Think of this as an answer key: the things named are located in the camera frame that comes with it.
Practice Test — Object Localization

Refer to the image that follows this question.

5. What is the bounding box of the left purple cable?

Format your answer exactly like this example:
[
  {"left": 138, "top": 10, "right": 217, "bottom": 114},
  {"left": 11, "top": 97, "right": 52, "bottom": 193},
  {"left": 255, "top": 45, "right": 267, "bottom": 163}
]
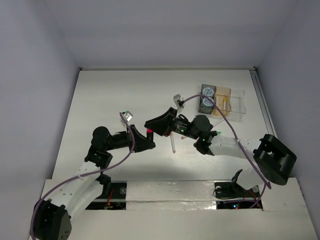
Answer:
[{"left": 29, "top": 112, "right": 137, "bottom": 240}]

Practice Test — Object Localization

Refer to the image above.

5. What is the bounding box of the purple cable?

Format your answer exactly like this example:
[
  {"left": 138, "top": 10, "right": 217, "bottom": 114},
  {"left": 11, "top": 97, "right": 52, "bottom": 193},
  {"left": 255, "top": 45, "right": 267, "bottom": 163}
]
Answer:
[
  {"left": 29, "top": 112, "right": 137, "bottom": 240},
  {"left": 181, "top": 93, "right": 271, "bottom": 208}
]

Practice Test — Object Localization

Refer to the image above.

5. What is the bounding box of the blue white round jar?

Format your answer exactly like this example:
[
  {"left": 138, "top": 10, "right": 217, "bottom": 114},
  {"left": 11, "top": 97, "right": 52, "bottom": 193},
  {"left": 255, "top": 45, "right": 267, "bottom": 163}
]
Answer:
[{"left": 202, "top": 87, "right": 215, "bottom": 98}]

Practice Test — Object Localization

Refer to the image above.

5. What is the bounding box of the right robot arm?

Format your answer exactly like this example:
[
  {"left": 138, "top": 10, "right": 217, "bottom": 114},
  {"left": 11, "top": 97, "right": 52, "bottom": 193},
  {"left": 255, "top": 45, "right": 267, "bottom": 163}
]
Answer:
[{"left": 144, "top": 107, "right": 297, "bottom": 196}]

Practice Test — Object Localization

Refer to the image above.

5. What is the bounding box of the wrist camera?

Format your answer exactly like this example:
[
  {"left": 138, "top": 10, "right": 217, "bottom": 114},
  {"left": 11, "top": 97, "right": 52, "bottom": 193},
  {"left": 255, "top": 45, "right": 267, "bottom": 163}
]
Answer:
[
  {"left": 173, "top": 94, "right": 185, "bottom": 114},
  {"left": 120, "top": 111, "right": 133, "bottom": 124}
]

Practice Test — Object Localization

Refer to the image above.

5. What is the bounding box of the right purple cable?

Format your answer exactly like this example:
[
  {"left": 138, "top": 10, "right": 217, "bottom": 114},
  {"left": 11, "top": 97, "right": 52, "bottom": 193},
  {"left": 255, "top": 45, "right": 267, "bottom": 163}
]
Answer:
[{"left": 181, "top": 93, "right": 271, "bottom": 208}]

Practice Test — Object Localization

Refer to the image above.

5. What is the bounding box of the pink white marker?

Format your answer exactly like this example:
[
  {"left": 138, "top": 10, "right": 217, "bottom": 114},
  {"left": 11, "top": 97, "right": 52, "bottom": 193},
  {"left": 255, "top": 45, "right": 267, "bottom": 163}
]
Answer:
[{"left": 170, "top": 132, "right": 176, "bottom": 154}]

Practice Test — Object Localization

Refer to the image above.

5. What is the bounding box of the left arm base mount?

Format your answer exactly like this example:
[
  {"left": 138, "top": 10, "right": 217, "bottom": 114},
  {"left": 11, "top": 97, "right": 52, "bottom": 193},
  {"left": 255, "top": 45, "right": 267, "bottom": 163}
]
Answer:
[{"left": 86, "top": 182, "right": 127, "bottom": 210}]

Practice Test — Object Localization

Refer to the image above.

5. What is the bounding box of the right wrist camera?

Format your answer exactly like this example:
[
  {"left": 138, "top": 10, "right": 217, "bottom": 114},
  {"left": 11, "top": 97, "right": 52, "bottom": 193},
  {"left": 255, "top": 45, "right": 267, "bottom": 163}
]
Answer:
[{"left": 173, "top": 94, "right": 185, "bottom": 114}]

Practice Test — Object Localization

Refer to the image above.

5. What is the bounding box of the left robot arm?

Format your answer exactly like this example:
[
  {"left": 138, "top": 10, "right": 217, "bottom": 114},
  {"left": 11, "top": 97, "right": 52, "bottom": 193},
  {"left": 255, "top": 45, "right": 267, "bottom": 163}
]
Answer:
[{"left": 30, "top": 124, "right": 156, "bottom": 240}]

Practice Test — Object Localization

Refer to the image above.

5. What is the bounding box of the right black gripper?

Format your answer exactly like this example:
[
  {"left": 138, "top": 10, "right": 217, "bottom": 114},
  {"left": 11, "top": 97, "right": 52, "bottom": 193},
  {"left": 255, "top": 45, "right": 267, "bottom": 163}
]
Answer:
[{"left": 145, "top": 109, "right": 200, "bottom": 141}]

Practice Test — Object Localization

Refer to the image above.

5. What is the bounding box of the dark grey container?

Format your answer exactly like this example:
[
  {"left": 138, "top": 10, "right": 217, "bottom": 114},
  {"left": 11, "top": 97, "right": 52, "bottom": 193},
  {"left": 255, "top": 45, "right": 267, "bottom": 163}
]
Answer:
[{"left": 198, "top": 84, "right": 216, "bottom": 115}]

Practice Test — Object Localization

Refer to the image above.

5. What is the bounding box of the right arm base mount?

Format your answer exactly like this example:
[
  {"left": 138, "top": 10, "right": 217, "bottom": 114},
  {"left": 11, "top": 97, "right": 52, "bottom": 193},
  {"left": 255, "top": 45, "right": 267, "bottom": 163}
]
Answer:
[{"left": 212, "top": 169, "right": 263, "bottom": 210}]

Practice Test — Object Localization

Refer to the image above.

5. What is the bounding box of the purple white marker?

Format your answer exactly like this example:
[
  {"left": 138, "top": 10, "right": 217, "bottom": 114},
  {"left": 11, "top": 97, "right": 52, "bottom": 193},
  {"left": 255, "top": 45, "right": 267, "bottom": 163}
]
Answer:
[{"left": 213, "top": 118, "right": 225, "bottom": 128}]

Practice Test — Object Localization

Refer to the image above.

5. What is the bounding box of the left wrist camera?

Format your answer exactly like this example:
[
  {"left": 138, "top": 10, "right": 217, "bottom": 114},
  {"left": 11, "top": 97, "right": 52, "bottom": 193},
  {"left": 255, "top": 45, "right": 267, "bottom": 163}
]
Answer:
[{"left": 120, "top": 111, "right": 133, "bottom": 124}]

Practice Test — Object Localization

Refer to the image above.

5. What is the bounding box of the black pink highlighter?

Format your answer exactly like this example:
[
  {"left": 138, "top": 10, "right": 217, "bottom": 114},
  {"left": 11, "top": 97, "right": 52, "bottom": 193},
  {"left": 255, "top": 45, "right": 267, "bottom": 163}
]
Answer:
[{"left": 146, "top": 132, "right": 154, "bottom": 142}]

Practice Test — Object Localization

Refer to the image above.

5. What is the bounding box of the clear plastic container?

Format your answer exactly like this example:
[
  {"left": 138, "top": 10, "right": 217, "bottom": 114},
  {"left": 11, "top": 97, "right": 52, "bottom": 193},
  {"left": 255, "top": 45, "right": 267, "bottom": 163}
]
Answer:
[{"left": 229, "top": 89, "right": 246, "bottom": 121}]

